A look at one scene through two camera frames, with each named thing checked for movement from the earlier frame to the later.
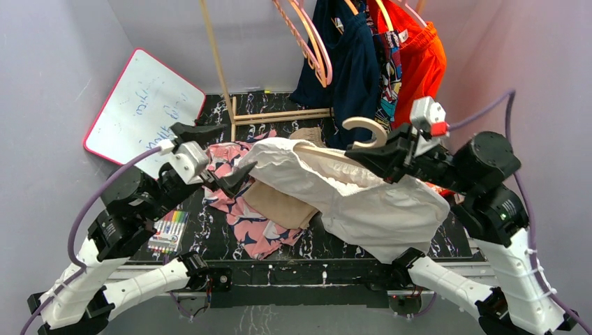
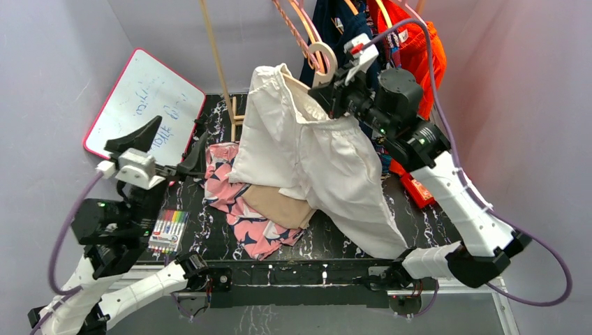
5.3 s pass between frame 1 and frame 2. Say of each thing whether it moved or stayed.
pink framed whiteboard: stayed
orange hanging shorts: stayed
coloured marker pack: stayed
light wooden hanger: moved
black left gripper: moved
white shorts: moved
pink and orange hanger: stayed
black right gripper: moved
